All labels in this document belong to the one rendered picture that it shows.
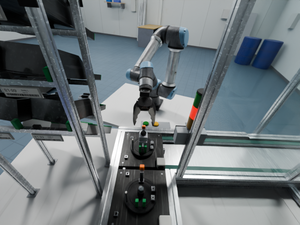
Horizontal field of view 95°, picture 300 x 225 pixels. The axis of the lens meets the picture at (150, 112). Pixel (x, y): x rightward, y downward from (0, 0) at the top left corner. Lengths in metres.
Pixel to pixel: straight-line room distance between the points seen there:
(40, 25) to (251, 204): 1.05
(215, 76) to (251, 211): 0.73
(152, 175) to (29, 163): 0.72
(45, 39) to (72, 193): 0.72
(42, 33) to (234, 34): 0.39
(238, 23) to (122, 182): 0.69
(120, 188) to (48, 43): 0.59
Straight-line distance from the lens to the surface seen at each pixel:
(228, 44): 0.40
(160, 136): 0.90
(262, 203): 1.02
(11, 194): 1.02
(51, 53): 0.36
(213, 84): 0.42
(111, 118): 1.20
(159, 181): 0.73
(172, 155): 0.89
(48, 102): 0.54
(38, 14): 0.35
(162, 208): 0.69
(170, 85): 1.14
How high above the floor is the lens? 1.62
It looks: 37 degrees down
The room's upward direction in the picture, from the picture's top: 5 degrees clockwise
